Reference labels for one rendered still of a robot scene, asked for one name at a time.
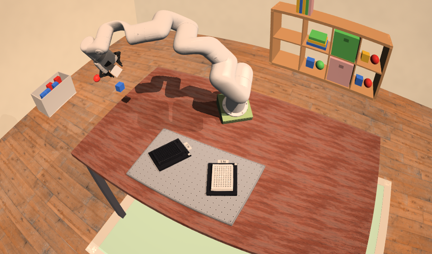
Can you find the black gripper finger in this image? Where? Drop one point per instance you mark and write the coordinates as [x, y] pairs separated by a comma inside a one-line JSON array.
[[118, 53], [103, 75]]

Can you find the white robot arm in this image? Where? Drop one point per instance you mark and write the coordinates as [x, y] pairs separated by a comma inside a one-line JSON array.
[[231, 78]]

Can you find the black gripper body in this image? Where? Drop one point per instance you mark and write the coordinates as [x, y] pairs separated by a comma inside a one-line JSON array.
[[110, 56]]

